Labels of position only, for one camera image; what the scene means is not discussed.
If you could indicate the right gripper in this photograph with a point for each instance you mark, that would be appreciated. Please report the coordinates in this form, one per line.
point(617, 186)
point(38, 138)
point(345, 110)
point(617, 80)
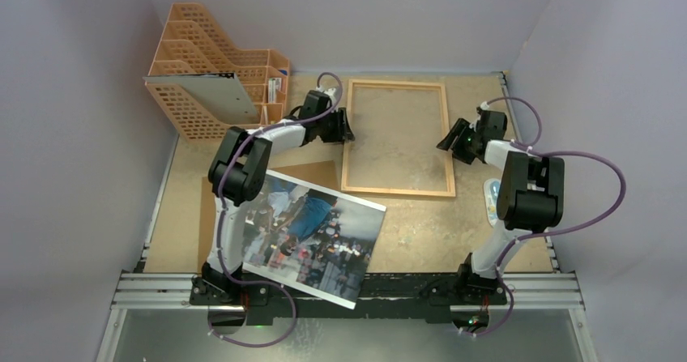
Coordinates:
point(458, 144)

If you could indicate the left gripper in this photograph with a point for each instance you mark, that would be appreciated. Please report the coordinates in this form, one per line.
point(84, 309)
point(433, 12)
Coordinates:
point(342, 134)

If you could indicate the brown backing board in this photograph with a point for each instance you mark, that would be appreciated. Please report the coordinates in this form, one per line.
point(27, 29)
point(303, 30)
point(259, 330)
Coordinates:
point(318, 173)

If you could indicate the wooden picture frame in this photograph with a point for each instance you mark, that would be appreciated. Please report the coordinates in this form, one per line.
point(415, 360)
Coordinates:
point(397, 125)

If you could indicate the printed photo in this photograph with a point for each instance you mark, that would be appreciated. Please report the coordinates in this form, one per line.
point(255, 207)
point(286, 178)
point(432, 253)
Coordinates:
point(310, 238)

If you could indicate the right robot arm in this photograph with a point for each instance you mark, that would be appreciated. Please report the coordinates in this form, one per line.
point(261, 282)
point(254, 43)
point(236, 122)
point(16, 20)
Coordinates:
point(529, 200)

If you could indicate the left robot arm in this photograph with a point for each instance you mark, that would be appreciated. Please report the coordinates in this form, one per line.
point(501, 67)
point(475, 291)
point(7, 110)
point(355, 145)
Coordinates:
point(237, 174)

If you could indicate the blue white oval object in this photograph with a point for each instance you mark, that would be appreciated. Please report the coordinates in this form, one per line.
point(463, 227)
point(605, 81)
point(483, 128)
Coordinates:
point(491, 191)

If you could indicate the grey folder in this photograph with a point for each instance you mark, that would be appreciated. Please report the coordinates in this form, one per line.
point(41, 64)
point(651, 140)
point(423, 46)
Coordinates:
point(222, 95)

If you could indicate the orange file organizer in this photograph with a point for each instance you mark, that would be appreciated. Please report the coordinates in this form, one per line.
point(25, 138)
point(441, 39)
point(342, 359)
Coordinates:
point(194, 43)

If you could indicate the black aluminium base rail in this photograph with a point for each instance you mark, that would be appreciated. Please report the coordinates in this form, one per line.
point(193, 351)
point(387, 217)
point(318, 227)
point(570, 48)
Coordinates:
point(432, 297)

